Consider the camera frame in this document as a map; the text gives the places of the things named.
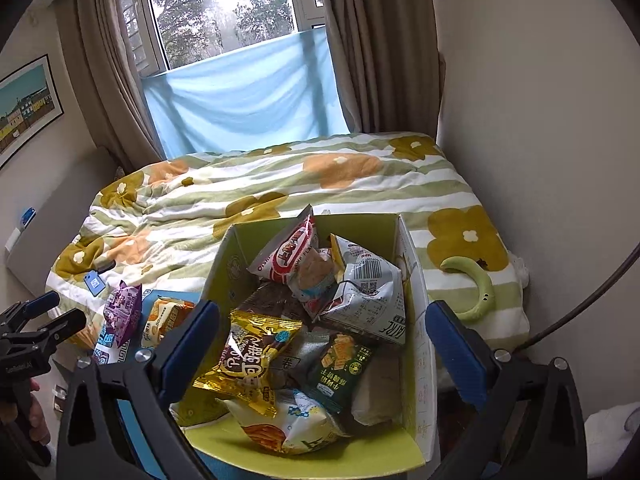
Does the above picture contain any grey-green potato chip bag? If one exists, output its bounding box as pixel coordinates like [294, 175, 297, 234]
[282, 327, 333, 393]

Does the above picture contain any dark green snack packet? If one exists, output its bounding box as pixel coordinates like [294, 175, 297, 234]
[295, 332, 376, 413]

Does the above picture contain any yellow white snack bag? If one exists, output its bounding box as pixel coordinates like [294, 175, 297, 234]
[222, 387, 351, 456]

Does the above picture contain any black cable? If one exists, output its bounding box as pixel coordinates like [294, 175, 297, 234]
[520, 255, 640, 353]

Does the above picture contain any white grey snack packet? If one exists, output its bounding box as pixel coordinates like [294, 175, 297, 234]
[317, 234, 408, 347]

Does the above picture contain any light blue window cloth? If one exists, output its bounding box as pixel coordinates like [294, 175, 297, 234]
[142, 30, 351, 153]

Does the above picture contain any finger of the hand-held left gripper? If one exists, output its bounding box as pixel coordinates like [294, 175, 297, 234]
[27, 308, 87, 353]
[0, 290, 61, 333]

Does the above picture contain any orange snack packet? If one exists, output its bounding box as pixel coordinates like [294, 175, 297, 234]
[141, 297, 196, 348]

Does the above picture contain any gold snack packet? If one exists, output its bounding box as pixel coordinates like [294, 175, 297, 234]
[192, 309, 303, 418]

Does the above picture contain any white cloth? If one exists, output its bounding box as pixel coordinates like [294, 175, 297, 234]
[585, 400, 640, 466]

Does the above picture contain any framed wall picture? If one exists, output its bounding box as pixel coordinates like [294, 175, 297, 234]
[0, 54, 65, 168]

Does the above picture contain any brown curtain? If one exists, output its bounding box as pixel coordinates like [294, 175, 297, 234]
[55, 0, 166, 171]
[312, 0, 446, 143]

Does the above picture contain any floral striped blanket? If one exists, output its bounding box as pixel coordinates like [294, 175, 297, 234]
[45, 132, 531, 356]

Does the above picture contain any dark brown snack packet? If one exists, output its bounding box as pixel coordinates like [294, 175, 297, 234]
[237, 282, 313, 331]

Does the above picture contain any grey padded headboard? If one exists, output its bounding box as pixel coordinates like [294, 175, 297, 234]
[5, 146, 131, 291]

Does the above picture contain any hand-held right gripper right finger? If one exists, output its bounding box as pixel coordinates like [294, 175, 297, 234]
[425, 300, 588, 480]

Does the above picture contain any person's left hand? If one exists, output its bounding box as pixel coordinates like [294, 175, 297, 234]
[27, 377, 53, 448]

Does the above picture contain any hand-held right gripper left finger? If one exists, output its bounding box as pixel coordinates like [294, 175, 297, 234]
[57, 300, 221, 480]

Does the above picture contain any blue white snack packet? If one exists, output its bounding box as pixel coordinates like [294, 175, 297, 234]
[92, 330, 127, 367]

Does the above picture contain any red white snack bag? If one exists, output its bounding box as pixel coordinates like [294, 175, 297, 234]
[247, 204, 336, 311]

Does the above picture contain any green cardboard box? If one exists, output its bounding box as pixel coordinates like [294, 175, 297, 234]
[182, 212, 441, 466]

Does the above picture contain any window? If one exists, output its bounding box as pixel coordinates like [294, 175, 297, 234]
[117, 0, 328, 78]

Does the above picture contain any green crescent-shaped device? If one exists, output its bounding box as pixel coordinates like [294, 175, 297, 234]
[440, 256, 493, 321]

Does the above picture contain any purple snack packet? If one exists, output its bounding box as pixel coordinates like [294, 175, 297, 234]
[102, 282, 143, 346]

